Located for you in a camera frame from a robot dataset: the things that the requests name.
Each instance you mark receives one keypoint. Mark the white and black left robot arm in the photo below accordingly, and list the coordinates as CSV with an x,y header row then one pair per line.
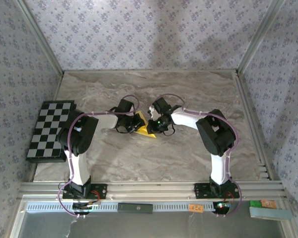
x,y
79,134

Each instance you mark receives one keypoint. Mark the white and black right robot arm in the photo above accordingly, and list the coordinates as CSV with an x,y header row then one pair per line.
x,y
216,134

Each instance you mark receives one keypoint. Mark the black and grey checkerboard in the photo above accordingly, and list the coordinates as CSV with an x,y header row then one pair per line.
x,y
49,129

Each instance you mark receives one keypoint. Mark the dark rectangular device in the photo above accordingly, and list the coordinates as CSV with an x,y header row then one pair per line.
x,y
135,208

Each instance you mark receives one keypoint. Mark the orange label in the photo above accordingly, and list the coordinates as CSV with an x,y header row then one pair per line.
x,y
196,207

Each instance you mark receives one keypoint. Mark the grey metal tray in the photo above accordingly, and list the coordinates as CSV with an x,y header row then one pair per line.
x,y
164,225

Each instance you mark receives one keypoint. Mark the green packet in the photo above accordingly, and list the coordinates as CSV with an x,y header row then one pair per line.
x,y
255,203

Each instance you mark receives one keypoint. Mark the orange-brown card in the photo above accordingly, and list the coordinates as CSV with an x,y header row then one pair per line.
x,y
269,203

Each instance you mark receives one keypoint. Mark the blue-grey block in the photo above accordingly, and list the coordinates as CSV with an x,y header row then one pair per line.
x,y
270,213

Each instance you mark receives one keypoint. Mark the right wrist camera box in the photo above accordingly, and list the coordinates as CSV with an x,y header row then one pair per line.
x,y
161,105

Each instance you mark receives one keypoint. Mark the aluminium mounting rail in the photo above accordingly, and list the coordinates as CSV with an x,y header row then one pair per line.
x,y
151,189

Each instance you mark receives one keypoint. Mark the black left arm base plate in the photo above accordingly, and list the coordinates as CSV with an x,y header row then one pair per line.
x,y
101,191

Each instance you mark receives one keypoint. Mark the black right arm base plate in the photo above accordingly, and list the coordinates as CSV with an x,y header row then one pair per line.
x,y
201,191

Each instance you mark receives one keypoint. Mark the aluminium side rail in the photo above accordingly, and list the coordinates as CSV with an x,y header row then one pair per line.
x,y
247,104

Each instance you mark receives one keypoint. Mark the aluminium frame post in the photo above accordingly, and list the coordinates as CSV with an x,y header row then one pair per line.
x,y
41,37
260,37

